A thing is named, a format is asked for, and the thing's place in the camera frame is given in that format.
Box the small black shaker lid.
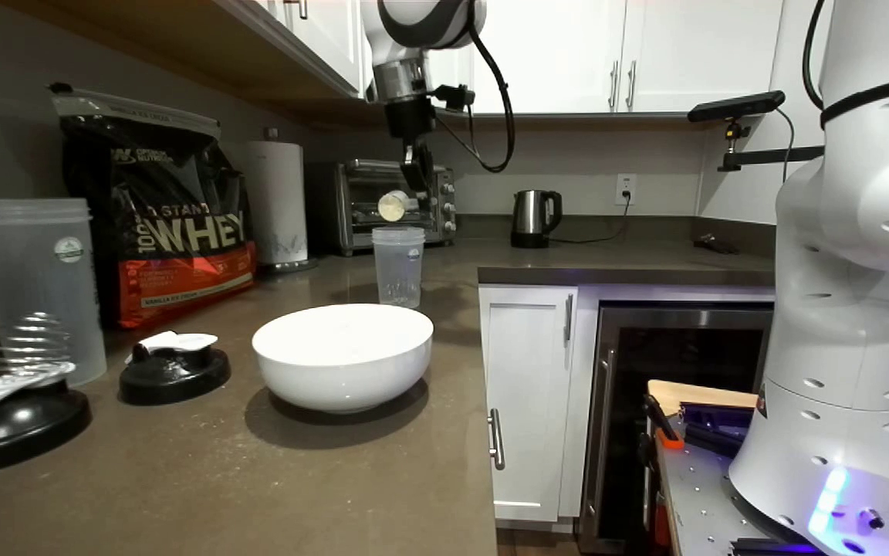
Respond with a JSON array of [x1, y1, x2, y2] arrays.
[[118, 327, 235, 408]]

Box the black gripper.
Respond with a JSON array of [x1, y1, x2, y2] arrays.
[[379, 92, 438, 217]]

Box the white paper towel roll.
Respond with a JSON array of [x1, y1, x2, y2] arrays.
[[241, 139, 313, 272]]

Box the small black counter object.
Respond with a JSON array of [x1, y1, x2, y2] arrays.
[[693, 230, 741, 255]]

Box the white ceramic bowl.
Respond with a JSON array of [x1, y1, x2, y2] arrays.
[[250, 299, 438, 416]]

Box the white upper kitchen cabinets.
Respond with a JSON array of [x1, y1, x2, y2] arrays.
[[255, 0, 791, 117]]

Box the black camera on stand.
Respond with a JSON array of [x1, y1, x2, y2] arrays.
[[684, 88, 827, 173]]

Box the small clear shaker cup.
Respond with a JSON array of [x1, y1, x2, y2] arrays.
[[369, 226, 430, 310]]

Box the black red whey bag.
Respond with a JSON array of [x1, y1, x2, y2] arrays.
[[49, 79, 262, 335]]

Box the light wooden board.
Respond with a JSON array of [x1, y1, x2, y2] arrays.
[[644, 377, 761, 416]]

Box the white kitchen cabinets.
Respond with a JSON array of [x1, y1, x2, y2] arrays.
[[255, 0, 791, 117], [474, 284, 582, 529]]

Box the white lower kitchen cabinets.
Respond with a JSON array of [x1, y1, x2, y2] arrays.
[[474, 284, 582, 529]]

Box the large black shaker lid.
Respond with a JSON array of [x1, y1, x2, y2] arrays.
[[0, 359, 96, 478]]

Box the steel electric kettle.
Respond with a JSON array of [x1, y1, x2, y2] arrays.
[[509, 184, 564, 249]]

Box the clear plastic scoop spoon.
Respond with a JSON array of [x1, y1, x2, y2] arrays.
[[378, 189, 424, 226]]

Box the orange black clamp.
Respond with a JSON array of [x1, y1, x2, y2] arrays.
[[642, 395, 693, 455]]

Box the dark under-counter appliance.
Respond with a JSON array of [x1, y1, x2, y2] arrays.
[[576, 302, 778, 551]]

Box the tall clear shaker cup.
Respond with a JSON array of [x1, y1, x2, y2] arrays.
[[0, 196, 112, 388]]

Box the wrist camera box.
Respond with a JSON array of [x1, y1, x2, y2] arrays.
[[430, 82, 480, 113]]

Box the silver toaster oven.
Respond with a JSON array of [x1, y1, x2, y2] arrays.
[[330, 155, 460, 255]]

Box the silver cabinet door handle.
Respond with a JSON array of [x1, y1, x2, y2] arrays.
[[486, 408, 509, 472]]

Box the robot mounting table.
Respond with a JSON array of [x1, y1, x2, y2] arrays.
[[655, 429, 889, 556]]

